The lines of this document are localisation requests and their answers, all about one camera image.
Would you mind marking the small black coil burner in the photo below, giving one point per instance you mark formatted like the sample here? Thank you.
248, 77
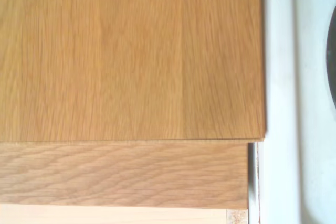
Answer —
332, 51

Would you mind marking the light wood base cabinet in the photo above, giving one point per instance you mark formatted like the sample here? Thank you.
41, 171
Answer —
105, 214

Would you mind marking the white electric stove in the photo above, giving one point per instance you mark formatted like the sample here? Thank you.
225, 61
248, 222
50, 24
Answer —
296, 103

